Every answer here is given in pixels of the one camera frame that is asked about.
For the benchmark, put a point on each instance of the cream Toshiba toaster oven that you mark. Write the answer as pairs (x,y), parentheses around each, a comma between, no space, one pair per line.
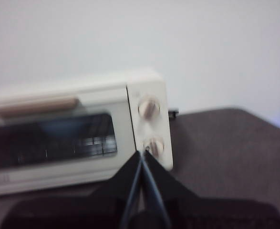
(149,86)

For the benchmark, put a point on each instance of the beige oven knob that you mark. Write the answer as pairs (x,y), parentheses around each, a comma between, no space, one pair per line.
(149,107)
(155,146)

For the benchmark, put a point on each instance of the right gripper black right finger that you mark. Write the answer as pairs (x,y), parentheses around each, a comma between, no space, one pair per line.
(213,214)

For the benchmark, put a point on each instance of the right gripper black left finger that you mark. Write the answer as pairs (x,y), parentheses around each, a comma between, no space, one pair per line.
(82,212)

